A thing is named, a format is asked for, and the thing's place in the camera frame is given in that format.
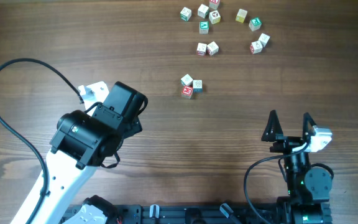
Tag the red-edged block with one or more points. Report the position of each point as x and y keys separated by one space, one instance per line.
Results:
x=187 y=80

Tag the blue P block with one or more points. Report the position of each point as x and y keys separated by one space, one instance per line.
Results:
x=264 y=38

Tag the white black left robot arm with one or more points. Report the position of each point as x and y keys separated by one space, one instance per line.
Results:
x=80 y=145

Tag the green-letter block far left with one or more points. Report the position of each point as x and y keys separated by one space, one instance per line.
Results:
x=185 y=14

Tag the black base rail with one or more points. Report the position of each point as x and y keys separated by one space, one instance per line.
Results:
x=224 y=213

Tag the blue-sided bee block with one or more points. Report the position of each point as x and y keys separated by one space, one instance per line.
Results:
x=197 y=86

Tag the green Y block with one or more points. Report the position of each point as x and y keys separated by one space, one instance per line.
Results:
x=204 y=27

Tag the red M block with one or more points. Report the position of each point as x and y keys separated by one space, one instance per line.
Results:
x=187 y=92

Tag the red A block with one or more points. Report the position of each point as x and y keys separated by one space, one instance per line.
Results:
x=201 y=49

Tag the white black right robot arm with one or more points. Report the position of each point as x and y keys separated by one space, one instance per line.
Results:
x=308 y=184

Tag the plain picture block beside A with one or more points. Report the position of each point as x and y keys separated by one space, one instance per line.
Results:
x=212 y=48

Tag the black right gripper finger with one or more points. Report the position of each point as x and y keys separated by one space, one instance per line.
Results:
x=273 y=131
x=308 y=123

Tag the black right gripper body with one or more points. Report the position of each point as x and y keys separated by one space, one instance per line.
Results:
x=287 y=145

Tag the white block green side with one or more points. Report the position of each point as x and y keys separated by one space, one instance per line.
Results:
x=203 y=11

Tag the yellow-sided picture block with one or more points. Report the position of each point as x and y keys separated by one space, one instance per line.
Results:
x=214 y=17

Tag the red-sided ice cream block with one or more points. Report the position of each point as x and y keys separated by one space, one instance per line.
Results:
x=256 y=47

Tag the green-top block right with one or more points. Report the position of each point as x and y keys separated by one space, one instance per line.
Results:
x=255 y=24

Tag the yellow block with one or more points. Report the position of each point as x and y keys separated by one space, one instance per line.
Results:
x=241 y=15

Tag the red-top block at back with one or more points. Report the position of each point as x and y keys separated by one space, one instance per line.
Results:
x=214 y=4

